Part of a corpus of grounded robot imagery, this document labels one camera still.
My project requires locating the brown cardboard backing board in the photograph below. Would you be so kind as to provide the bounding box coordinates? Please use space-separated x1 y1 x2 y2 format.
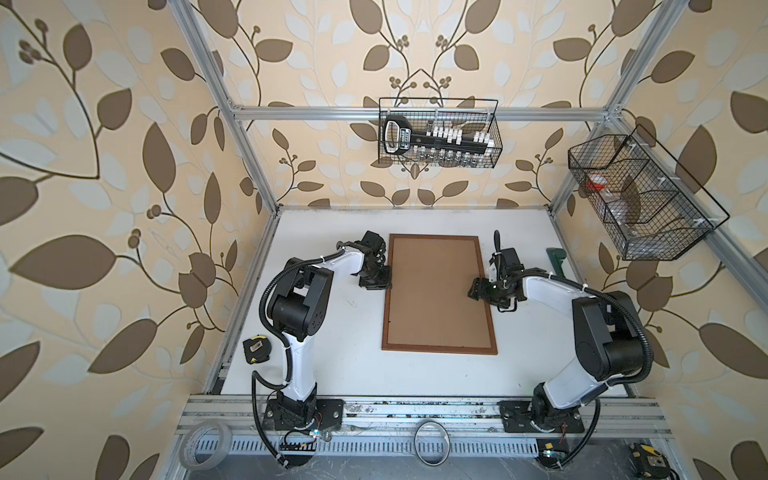
387 238 493 350

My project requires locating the brown wooden picture frame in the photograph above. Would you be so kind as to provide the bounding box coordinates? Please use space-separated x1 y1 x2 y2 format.
381 233 499 356

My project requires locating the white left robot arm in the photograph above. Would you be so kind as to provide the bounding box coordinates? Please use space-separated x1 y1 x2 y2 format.
251 231 392 432

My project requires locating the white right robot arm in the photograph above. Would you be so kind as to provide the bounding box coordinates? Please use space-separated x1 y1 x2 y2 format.
468 244 653 433

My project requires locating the yellow black tape measure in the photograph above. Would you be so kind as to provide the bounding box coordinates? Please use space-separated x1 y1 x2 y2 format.
629 443 671 479
242 335 272 364

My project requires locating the red capped clear container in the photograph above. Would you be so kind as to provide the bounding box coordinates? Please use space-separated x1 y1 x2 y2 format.
584 173 609 193

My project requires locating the black socket set holder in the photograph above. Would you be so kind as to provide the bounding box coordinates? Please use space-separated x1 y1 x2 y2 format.
379 115 496 155

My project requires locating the yellow black tape measure right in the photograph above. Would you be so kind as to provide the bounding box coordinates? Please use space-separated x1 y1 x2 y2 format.
629 443 671 479

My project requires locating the clear tape roll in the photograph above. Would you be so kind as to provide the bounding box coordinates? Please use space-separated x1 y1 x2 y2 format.
178 420 233 471

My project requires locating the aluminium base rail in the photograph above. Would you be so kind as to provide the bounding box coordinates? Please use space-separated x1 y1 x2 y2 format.
172 395 676 462

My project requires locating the metal ring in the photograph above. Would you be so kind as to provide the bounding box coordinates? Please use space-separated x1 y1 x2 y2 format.
412 419 452 468

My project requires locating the black wire basket back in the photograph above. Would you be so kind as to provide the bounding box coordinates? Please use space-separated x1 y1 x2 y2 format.
377 96 503 169

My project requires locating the black wire basket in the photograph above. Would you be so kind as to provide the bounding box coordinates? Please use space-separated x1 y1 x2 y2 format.
377 96 503 169
568 124 730 261

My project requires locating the black wire basket right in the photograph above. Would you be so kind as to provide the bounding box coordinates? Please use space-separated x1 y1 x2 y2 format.
568 124 730 261

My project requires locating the aluminium cage frame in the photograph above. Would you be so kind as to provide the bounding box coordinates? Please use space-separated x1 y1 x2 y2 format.
167 0 768 397

